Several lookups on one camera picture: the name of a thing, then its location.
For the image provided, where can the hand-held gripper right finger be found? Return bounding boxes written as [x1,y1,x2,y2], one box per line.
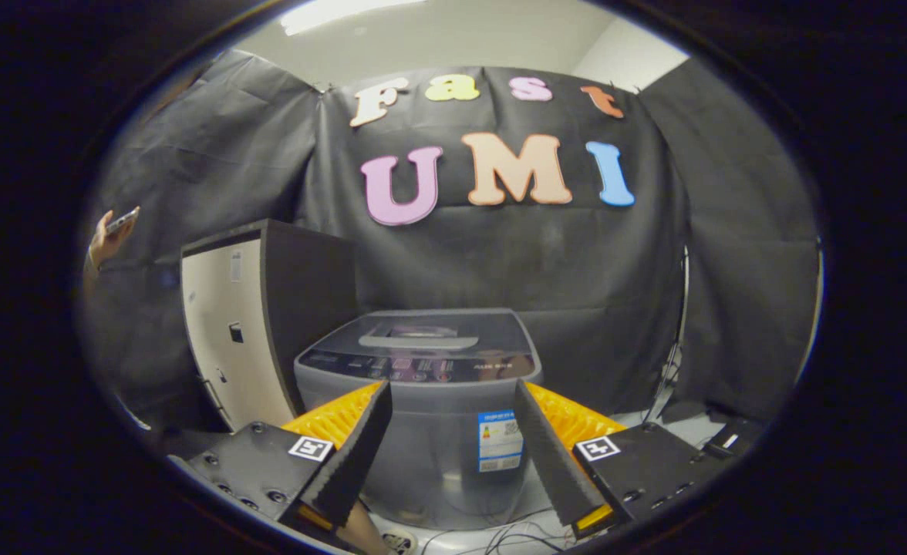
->
[513,378,723,542]

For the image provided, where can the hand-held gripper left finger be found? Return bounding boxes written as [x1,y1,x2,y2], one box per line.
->
[168,378,395,538]

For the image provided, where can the grey washing machine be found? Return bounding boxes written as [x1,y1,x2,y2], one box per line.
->
[293,308,544,532]

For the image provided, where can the dark washing machine lid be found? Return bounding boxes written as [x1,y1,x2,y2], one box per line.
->
[321,308,536,360]

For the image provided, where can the silver smartphone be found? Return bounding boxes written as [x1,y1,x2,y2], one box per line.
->
[105,205,142,235]

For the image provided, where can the beige and black cabinet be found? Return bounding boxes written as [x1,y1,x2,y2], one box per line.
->
[180,219,359,433]

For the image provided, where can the black device with white label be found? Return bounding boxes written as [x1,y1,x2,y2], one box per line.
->
[699,416,767,461]

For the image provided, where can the black backdrop cloth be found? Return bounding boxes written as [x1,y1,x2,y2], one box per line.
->
[83,48,821,426]

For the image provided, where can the tangled floor cables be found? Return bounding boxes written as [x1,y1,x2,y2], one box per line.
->
[415,509,578,555]

